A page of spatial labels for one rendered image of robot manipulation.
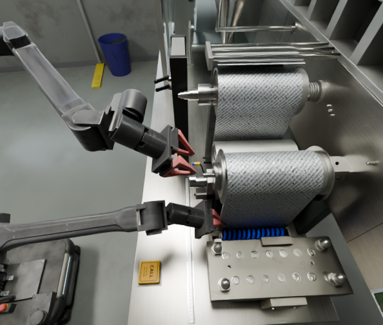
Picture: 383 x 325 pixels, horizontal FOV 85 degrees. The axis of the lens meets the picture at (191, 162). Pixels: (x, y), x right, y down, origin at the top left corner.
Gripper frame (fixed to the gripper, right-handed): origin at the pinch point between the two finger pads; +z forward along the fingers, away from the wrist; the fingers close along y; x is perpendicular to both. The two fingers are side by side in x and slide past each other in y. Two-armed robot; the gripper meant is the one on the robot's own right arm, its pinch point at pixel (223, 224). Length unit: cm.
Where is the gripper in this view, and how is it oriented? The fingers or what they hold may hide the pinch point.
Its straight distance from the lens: 70.5
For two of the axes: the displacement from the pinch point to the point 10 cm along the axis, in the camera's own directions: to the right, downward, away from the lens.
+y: 0.4, 7.8, -6.2
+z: 8.6, 2.9, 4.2
